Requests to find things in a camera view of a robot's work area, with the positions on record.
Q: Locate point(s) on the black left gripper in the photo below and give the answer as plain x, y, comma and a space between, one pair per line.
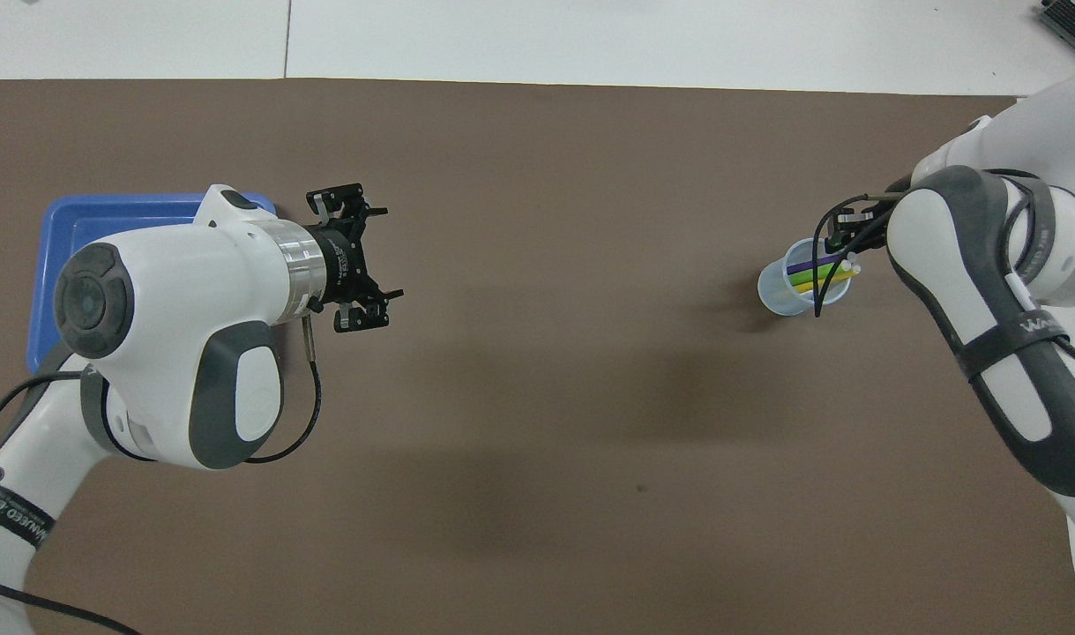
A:
343, 263

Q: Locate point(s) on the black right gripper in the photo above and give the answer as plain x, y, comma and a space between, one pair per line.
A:
881, 212

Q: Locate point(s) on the purple pen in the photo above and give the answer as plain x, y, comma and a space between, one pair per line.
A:
806, 263

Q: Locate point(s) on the green pen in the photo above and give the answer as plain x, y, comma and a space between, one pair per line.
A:
806, 276

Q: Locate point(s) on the yellow pen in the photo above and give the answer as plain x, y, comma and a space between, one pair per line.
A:
815, 284

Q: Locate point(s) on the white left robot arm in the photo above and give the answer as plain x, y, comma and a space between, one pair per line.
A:
175, 291

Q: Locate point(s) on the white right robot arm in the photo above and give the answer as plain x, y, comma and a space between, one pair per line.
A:
969, 291

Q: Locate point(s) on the blue plastic tray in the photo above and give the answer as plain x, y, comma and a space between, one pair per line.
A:
61, 229

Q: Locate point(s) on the clear plastic cup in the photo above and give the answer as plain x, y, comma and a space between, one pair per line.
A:
780, 298

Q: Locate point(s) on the brown table mat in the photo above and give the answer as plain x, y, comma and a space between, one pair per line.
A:
537, 397

